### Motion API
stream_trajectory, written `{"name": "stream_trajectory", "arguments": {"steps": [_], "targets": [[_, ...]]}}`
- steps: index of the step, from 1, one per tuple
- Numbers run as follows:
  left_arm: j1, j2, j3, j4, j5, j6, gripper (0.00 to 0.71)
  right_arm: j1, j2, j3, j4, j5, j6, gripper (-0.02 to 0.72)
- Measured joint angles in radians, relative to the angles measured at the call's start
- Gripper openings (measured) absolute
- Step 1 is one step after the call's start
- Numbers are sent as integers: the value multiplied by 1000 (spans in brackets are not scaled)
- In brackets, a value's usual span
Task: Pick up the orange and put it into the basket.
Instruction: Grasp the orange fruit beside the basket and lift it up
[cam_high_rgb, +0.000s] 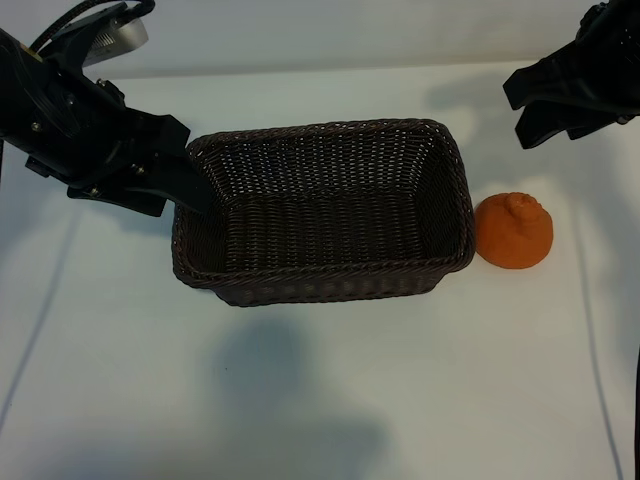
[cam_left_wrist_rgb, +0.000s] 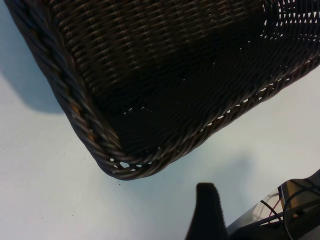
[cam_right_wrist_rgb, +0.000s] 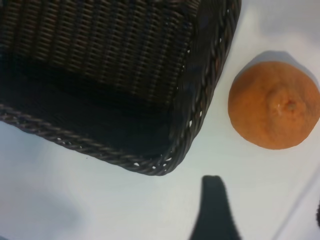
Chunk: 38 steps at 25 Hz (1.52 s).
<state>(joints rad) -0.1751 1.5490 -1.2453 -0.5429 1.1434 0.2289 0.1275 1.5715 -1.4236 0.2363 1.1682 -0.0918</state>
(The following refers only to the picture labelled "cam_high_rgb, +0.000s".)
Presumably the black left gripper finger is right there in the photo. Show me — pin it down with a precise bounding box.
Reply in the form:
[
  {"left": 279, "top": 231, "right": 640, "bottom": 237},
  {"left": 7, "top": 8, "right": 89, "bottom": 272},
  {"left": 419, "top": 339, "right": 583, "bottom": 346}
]
[
  {"left": 66, "top": 184, "right": 167, "bottom": 219},
  {"left": 138, "top": 151, "right": 212, "bottom": 217}
]

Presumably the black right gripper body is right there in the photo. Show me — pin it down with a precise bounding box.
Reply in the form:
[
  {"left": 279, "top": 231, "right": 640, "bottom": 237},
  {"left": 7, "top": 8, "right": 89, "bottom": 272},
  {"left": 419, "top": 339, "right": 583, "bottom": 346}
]
[{"left": 574, "top": 17, "right": 640, "bottom": 119}]

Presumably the dark brown wicker basket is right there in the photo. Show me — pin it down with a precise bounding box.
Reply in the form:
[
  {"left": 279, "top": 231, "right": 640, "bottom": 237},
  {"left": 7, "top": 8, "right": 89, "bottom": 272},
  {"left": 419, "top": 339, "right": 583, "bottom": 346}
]
[{"left": 171, "top": 117, "right": 477, "bottom": 309}]

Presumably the orange fruit with knobbly top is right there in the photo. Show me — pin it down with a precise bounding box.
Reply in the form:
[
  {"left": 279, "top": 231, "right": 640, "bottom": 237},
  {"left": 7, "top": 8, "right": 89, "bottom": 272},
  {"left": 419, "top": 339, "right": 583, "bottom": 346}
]
[{"left": 473, "top": 192, "right": 555, "bottom": 271}]

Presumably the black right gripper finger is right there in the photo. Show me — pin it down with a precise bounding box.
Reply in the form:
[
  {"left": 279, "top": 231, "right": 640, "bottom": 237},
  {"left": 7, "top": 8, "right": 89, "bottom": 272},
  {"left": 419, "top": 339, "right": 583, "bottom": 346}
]
[
  {"left": 514, "top": 98, "right": 622, "bottom": 151},
  {"left": 502, "top": 46, "right": 592, "bottom": 110}
]

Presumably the black braided camera cable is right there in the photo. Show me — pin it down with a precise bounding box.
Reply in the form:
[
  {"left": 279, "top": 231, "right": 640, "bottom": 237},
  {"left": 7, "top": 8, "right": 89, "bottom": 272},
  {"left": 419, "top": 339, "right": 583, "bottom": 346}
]
[{"left": 29, "top": 0, "right": 157, "bottom": 52}]

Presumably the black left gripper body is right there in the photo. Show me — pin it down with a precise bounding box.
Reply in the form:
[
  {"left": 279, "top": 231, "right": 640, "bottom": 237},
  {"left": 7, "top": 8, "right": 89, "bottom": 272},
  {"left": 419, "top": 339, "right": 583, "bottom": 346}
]
[{"left": 9, "top": 57, "right": 192, "bottom": 190}]

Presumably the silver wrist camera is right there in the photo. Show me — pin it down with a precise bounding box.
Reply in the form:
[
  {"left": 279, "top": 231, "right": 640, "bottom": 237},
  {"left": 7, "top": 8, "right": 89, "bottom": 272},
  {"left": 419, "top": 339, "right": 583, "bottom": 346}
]
[{"left": 82, "top": 2, "right": 150, "bottom": 66}]

